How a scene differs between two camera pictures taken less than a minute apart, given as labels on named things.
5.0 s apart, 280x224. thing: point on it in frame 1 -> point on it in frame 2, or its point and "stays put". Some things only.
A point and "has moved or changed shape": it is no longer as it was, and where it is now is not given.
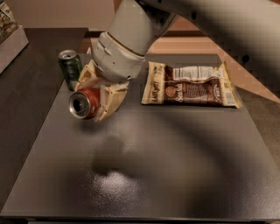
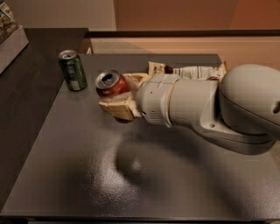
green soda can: (72, 66) stays put
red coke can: (84, 103) has moved or changed shape
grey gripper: (115, 61) -> (154, 97)
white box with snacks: (13, 39) stays put
